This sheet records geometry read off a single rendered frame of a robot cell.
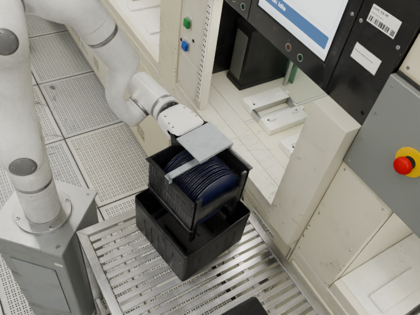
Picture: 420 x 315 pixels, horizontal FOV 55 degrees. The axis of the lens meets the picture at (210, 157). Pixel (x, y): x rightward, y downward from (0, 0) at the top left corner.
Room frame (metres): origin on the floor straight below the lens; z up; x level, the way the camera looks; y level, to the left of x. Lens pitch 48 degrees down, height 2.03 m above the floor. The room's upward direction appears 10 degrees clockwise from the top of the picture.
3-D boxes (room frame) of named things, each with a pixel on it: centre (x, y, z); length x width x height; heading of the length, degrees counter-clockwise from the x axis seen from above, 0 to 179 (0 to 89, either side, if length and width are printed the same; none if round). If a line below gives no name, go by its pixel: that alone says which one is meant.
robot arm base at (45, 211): (0.74, 0.54, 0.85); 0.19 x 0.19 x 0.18
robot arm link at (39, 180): (0.76, 0.56, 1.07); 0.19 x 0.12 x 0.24; 29
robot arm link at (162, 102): (0.87, 0.15, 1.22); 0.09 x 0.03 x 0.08; 139
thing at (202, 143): (0.76, 0.03, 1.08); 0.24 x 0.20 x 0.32; 139
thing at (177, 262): (0.76, 0.03, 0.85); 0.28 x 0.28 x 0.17; 48
